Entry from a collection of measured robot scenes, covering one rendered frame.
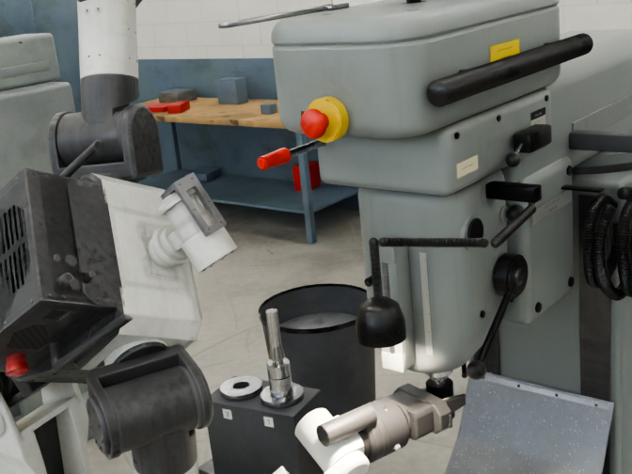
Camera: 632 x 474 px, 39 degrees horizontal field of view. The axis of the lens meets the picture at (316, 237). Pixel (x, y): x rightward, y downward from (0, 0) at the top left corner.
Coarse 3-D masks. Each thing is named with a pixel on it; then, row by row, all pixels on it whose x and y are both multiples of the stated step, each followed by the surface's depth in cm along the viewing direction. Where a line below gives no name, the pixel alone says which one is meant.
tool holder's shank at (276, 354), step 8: (272, 312) 177; (272, 320) 177; (272, 328) 178; (272, 336) 179; (272, 344) 179; (280, 344) 180; (272, 352) 180; (280, 352) 180; (272, 360) 181; (280, 360) 180
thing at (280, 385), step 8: (288, 368) 181; (272, 376) 180; (280, 376) 180; (288, 376) 181; (272, 384) 181; (280, 384) 180; (288, 384) 181; (272, 392) 182; (280, 392) 181; (288, 392) 182
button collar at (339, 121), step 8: (328, 96) 120; (312, 104) 120; (320, 104) 119; (328, 104) 118; (336, 104) 118; (328, 112) 119; (336, 112) 118; (344, 112) 119; (336, 120) 118; (344, 120) 119; (328, 128) 120; (336, 128) 119; (344, 128) 119; (328, 136) 120; (336, 136) 120
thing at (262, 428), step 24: (240, 384) 190; (264, 384) 191; (216, 408) 186; (240, 408) 182; (264, 408) 180; (288, 408) 179; (312, 408) 183; (216, 432) 188; (240, 432) 184; (264, 432) 181; (288, 432) 178; (216, 456) 190; (240, 456) 187; (264, 456) 183; (288, 456) 180
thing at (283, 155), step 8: (304, 144) 133; (312, 144) 134; (320, 144) 135; (272, 152) 128; (280, 152) 128; (288, 152) 129; (296, 152) 131; (304, 152) 133; (264, 160) 126; (272, 160) 127; (280, 160) 128; (288, 160) 129; (264, 168) 126
